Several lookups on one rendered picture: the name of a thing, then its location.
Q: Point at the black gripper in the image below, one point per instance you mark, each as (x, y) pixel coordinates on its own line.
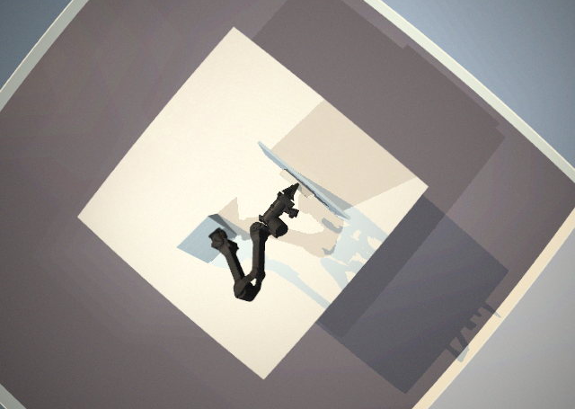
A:
(284, 199)

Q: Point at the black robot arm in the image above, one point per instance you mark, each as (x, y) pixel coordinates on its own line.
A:
(259, 233)

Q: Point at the grey flat panel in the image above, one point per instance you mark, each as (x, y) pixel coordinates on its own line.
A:
(321, 197)

